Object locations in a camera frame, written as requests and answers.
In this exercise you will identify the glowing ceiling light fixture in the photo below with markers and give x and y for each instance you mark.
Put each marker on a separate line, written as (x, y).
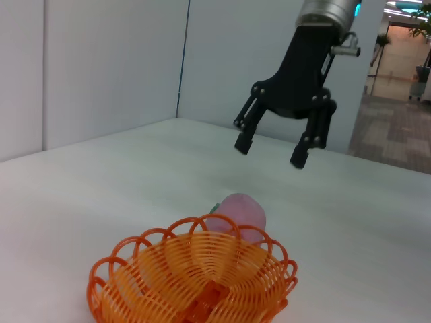
(404, 6)

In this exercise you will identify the pink plush peach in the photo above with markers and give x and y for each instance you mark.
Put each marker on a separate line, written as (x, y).
(239, 212)

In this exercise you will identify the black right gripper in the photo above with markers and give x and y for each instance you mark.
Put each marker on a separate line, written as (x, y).
(299, 80)

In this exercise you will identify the green leafy potted plant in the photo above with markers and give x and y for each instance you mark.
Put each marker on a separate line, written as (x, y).
(421, 20)

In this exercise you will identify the grey planter pot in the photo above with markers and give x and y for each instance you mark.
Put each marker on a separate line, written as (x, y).
(421, 82)

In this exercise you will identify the small green plant on stand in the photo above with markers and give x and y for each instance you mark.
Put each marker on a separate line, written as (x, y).
(382, 39)

